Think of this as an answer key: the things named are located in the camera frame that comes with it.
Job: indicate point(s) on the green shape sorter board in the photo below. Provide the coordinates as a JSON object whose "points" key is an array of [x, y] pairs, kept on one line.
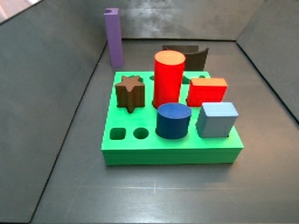
{"points": [[131, 143]]}

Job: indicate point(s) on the tall red cylinder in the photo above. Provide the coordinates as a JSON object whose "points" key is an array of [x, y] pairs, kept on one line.
{"points": [[169, 67]]}

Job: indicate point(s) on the brown star block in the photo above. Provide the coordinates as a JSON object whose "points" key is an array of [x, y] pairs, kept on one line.
{"points": [[130, 93]]}

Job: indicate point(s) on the red square block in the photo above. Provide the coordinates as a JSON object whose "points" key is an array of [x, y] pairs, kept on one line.
{"points": [[206, 90]]}

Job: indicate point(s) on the dark blue cylinder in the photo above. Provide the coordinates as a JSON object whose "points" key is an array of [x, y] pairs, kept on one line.
{"points": [[173, 120]]}

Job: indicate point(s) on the light blue square block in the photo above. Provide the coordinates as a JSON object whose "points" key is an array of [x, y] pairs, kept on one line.
{"points": [[217, 119]]}

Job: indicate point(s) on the purple arch block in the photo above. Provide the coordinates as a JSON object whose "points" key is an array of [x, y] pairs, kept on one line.
{"points": [[114, 36]]}

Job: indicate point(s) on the dark metal bracket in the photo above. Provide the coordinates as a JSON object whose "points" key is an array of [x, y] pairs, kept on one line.
{"points": [[195, 56]]}

